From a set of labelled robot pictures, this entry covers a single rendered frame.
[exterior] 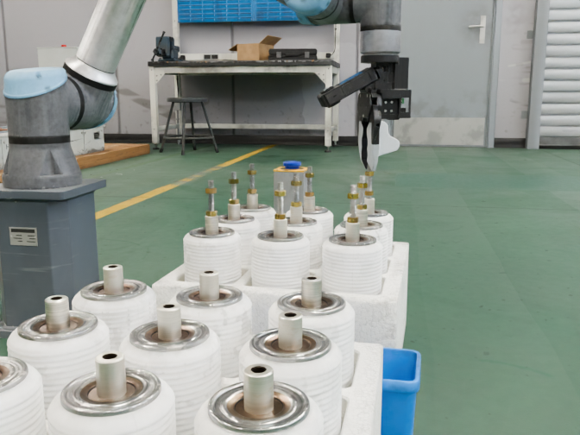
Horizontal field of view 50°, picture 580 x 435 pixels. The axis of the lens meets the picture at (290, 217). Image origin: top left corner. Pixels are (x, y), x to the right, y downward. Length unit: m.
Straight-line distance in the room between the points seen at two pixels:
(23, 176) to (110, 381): 0.83
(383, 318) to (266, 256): 0.21
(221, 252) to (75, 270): 0.40
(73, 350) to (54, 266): 0.68
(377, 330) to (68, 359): 0.48
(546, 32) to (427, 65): 1.03
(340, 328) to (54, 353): 0.28
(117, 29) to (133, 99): 5.19
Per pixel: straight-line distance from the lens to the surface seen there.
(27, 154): 1.30
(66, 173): 1.30
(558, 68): 6.11
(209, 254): 1.01
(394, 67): 1.20
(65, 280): 1.31
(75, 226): 1.31
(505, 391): 1.12
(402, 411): 0.85
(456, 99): 6.01
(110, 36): 1.38
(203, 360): 0.59
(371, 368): 0.72
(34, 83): 1.30
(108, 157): 4.63
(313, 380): 0.55
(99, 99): 1.41
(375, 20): 1.18
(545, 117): 6.08
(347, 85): 1.17
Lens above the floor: 0.48
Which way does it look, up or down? 11 degrees down
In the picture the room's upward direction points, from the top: straight up
